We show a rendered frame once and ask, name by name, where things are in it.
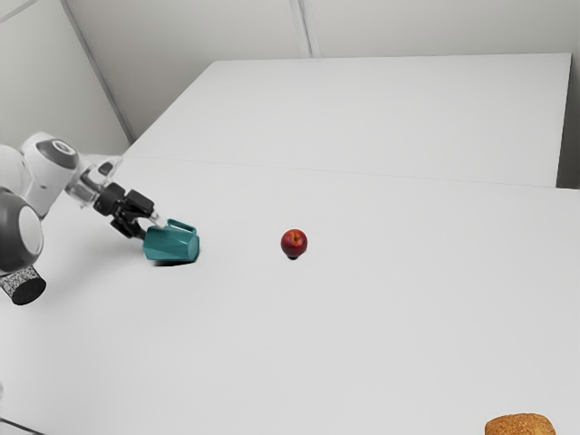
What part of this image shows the brown bread roll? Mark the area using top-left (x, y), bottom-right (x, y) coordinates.
top-left (484, 412), bottom-right (557, 435)

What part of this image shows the teal faceted mug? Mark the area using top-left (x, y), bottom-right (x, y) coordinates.
top-left (142, 218), bottom-right (202, 266)

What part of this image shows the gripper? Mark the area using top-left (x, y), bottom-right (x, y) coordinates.
top-left (92, 181), bottom-right (170, 241)

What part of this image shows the red apple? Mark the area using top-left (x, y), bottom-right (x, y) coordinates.
top-left (280, 228), bottom-right (310, 261)

